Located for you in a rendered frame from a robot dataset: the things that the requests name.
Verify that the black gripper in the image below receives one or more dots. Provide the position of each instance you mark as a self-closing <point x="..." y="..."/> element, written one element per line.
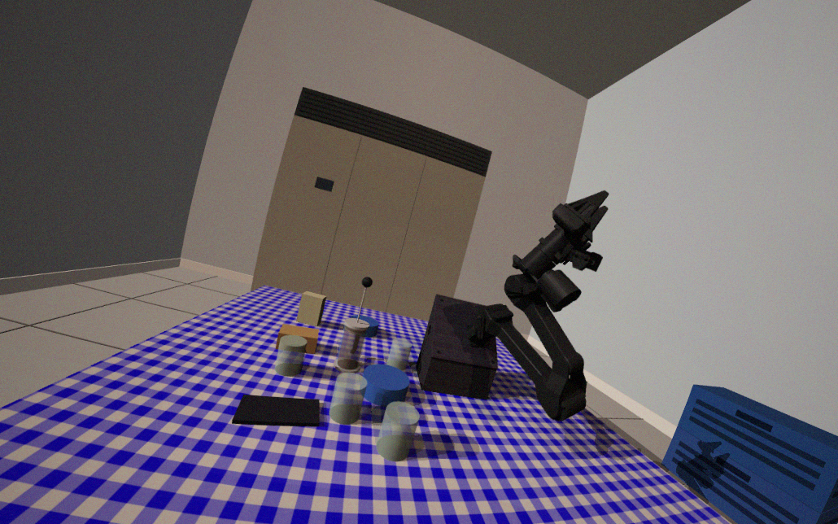
<point x="574" y="221"/>

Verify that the tan rectangular block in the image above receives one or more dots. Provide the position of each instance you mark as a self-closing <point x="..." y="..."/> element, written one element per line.
<point x="308" y="333"/>

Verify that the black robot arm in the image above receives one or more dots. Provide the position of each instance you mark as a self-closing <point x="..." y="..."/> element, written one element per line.
<point x="560" y="396"/>

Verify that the beige cube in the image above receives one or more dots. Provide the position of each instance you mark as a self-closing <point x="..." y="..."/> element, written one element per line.
<point x="311" y="308"/>

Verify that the black flat rectangular pad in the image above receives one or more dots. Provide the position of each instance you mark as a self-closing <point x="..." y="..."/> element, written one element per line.
<point x="277" y="411"/>

